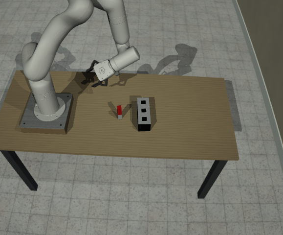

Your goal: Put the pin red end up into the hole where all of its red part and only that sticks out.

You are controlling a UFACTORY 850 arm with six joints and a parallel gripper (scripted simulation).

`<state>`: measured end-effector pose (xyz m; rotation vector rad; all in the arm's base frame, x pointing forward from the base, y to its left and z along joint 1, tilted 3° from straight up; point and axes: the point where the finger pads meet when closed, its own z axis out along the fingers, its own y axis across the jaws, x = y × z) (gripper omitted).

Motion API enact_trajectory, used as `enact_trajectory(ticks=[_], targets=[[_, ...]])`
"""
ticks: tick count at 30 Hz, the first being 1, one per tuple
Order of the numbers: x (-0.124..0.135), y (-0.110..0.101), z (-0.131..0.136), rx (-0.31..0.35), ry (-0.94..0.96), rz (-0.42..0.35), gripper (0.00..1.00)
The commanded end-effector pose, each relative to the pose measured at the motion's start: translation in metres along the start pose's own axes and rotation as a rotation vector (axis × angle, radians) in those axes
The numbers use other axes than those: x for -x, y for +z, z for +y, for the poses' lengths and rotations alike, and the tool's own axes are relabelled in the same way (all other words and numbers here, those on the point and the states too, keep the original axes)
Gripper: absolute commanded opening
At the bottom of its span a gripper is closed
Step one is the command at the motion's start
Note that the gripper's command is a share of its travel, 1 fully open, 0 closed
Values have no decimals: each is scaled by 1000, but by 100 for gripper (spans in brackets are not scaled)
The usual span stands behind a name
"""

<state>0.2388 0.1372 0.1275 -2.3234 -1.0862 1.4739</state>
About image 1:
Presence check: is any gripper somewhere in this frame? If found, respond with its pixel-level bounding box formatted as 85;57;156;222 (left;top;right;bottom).
85;59;116;87

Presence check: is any red and grey pin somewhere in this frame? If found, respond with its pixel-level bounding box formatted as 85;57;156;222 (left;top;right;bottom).
117;105;122;119

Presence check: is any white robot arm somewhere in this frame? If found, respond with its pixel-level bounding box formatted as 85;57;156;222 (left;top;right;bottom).
22;0;140;121

